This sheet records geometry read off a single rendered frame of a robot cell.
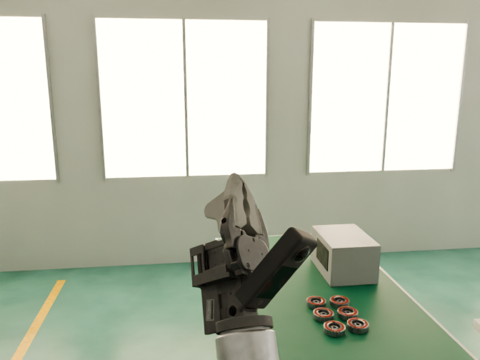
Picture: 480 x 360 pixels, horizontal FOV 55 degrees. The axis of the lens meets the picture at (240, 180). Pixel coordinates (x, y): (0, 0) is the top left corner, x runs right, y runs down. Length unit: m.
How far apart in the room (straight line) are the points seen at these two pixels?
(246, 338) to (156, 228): 4.62
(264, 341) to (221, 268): 0.10
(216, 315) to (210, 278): 0.05
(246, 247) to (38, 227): 4.81
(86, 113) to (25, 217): 1.28
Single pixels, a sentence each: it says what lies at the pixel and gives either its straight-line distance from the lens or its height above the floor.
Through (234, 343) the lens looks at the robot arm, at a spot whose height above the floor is 1.74.
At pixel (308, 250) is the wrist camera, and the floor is 1.84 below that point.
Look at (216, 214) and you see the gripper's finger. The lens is 0.63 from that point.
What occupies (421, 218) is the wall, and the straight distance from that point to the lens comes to 5.85.
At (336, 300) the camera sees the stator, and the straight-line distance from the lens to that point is 2.83.
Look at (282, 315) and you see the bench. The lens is 2.67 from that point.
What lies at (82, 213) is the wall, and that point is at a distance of 5.19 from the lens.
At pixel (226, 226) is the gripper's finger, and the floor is 1.86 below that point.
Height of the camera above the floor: 2.05
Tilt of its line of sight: 13 degrees down
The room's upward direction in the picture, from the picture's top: straight up
